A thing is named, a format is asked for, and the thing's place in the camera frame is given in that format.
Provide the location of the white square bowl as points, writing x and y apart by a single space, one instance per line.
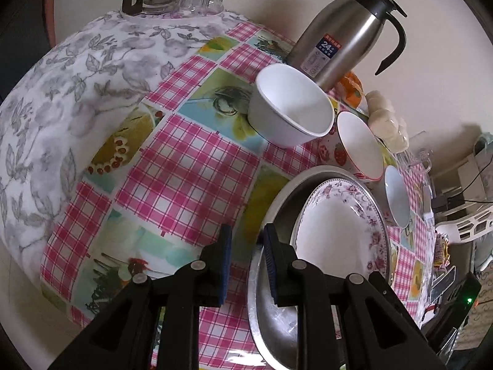
277 123

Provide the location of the stainless steel round plate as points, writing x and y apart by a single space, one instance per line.
281 331

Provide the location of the black power adapter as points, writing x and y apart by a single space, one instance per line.
448 203

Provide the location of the clear glass mug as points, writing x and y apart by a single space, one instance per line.
420 160

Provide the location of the stainless steel thermos jug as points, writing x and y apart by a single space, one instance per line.
339 31

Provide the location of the teal cloth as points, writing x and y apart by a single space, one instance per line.
483 142

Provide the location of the white slotted plastic stool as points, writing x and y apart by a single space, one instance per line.
470 227

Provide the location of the small white box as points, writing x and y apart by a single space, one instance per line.
427 202

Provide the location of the pink checked tablecloth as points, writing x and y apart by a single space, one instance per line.
185 169

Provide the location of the bag of steamed buns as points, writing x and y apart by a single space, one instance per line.
385 119

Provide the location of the orange snack packet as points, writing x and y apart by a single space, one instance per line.
352 92

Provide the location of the grey floral cloth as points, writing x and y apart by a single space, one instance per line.
57 104

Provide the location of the strawberry print bowl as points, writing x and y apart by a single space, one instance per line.
358 146

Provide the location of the colourful snack packets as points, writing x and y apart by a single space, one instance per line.
441 252

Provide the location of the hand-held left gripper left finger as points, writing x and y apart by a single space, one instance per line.
225 266

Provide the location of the round plate pink floral rim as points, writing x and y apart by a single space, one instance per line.
335 231

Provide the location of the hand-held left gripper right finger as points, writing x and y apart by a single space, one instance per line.
269 269

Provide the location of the salmon pink frame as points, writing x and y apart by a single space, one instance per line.
53 15

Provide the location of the small white bowl floral outside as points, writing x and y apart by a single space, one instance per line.
396 196

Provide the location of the white round tray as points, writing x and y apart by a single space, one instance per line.
173 16

